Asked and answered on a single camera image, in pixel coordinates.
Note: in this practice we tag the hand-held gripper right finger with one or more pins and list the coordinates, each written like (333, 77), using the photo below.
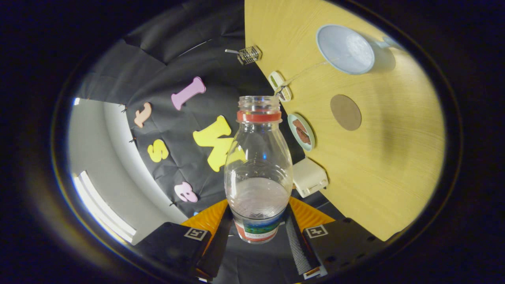
(300, 248)

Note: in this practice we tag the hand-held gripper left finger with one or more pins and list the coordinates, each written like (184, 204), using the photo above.
(217, 248)

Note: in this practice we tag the clear plastic juice bottle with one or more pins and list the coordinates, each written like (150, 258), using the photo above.
(258, 157)

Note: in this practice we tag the brown round coaster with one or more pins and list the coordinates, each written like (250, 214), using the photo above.
(346, 112)

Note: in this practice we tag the white cup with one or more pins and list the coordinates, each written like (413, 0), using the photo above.
(345, 49)

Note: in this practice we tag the white toaster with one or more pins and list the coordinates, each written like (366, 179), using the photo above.
(309, 177)

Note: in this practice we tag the brown meat piece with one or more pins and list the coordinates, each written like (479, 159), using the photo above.
(300, 126)
(304, 138)

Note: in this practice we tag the wooden table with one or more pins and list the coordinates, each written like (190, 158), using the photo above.
(394, 177)

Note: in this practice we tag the large ceiling light panel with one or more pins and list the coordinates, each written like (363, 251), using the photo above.
(102, 209)

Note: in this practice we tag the light green plate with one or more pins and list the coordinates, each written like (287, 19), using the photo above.
(291, 126)

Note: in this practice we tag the white divided condiment dish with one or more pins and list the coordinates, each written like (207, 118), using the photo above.
(276, 81)

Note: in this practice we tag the metal spoon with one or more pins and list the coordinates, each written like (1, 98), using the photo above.
(232, 51)

